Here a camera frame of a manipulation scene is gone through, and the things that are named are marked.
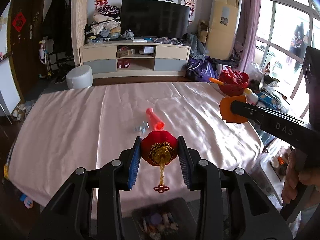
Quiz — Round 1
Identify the white folding screen panel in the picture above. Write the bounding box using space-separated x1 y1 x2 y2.
71 0 87 67

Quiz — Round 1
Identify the pink plastic cone toy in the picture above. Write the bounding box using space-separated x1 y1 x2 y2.
145 108 165 131

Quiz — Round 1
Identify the red lantern ornament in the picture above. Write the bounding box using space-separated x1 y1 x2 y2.
141 131 178 193

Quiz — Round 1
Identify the red plastic basket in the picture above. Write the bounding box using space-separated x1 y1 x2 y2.
218 66 249 96

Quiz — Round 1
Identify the blue cookie tin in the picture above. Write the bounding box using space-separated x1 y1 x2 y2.
257 92 279 110

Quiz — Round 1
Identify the donald duck plush toy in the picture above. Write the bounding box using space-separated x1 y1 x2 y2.
20 194 33 209

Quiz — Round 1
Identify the cream standing air conditioner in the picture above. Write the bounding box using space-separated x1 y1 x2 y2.
206 0 242 60

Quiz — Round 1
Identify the pile of clothes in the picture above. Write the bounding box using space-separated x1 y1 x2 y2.
85 5 121 43

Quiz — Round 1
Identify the white pink labelled bottle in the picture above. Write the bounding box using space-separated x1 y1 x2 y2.
243 88 259 105

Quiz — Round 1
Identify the beige grey tv cabinet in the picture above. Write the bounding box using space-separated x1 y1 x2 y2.
79 41 190 79

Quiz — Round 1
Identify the person's right hand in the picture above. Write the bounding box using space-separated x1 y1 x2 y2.
281 149 320 208

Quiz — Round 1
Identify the orange plastic piece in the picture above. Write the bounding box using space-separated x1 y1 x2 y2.
219 95 248 124

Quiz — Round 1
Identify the pink satin tablecloth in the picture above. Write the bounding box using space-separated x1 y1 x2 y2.
9 82 264 206

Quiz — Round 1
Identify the dark brown entrance door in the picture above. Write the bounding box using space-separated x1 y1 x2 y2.
7 0 47 101

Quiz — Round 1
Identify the purple bag on floor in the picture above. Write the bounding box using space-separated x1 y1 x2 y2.
185 56 218 82

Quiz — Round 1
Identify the white round stool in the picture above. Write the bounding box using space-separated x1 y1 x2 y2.
66 65 93 89

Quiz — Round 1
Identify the black flat television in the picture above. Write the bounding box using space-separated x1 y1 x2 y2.
120 0 191 39

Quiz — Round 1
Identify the purple curtain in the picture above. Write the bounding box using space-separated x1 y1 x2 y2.
239 0 261 72

